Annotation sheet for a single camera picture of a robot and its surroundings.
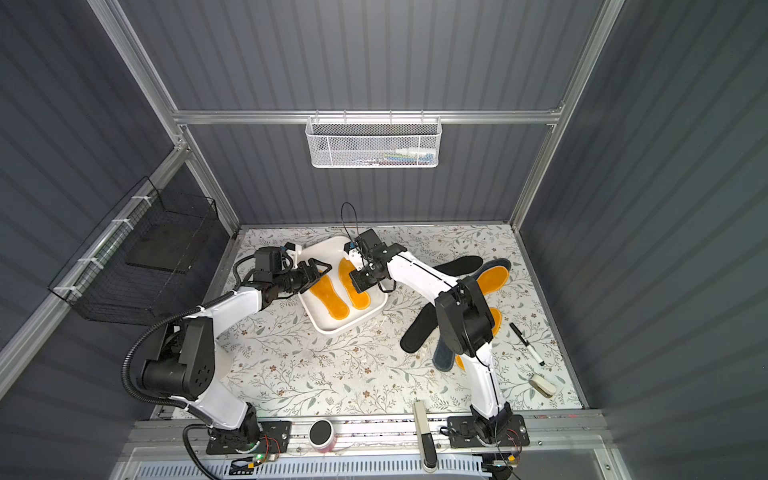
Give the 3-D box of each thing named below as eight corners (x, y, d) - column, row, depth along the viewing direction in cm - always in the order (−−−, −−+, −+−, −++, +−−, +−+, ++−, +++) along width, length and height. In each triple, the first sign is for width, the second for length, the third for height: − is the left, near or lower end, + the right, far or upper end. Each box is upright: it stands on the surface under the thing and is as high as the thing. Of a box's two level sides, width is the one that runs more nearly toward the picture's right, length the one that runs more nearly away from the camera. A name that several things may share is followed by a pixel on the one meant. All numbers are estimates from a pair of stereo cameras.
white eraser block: (526, 382, 84) (531, 378, 81) (531, 375, 85) (536, 371, 82) (547, 399, 81) (553, 396, 78) (552, 392, 82) (557, 388, 79)
